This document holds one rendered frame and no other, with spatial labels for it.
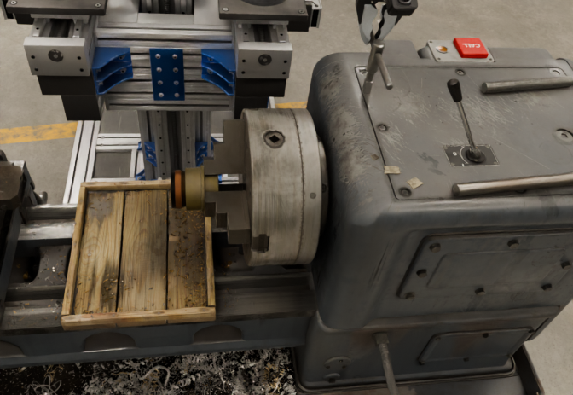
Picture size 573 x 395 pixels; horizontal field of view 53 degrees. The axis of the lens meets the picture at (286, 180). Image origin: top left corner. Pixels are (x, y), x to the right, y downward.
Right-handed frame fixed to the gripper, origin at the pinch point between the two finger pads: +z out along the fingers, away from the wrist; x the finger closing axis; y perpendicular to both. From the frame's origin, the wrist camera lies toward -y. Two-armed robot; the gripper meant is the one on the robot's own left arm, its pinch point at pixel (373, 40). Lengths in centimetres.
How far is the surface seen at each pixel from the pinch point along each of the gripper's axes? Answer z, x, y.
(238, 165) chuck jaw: 22.0, 24.8, -10.4
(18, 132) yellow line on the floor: 135, 113, 117
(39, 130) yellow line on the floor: 135, 104, 118
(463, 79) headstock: 9.5, -21.5, 0.4
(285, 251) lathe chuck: 27.0, 17.2, -27.7
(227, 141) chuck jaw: 18.3, 26.9, -7.5
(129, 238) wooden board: 47, 48, -9
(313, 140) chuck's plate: 11.5, 11.9, -14.4
